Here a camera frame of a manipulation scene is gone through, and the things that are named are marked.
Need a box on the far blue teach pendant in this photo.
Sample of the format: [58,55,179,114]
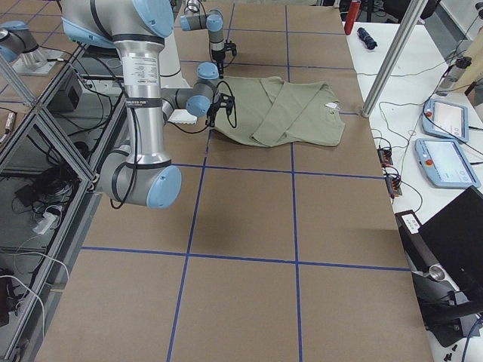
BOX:
[420,98,469,143]

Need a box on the blue teach pendant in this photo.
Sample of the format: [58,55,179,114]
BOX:
[420,98,469,143]
[414,138,481,189]

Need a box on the olive green long-sleeve shirt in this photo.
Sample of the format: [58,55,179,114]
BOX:
[214,76,345,147]

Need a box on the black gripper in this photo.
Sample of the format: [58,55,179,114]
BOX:
[205,93,235,127]
[210,41,237,78]

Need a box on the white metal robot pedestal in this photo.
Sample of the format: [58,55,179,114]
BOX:
[159,32,197,124]

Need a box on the black laptop computer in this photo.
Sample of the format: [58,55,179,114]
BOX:
[419,186,482,300]

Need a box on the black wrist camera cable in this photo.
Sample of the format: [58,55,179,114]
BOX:
[171,81,238,133]

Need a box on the white power strip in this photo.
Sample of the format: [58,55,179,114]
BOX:
[32,211,59,235]

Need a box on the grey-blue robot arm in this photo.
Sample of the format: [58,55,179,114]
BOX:
[180,1,238,79]
[62,1,236,208]

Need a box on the red cylinder tube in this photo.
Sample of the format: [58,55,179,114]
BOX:
[344,0,361,35]

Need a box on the near blue teach pendant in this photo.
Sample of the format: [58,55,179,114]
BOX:
[414,138,481,189]

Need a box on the aluminium frame post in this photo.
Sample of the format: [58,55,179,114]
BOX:
[361,0,428,118]

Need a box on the clear water bottle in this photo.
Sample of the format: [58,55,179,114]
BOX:
[435,57,472,97]

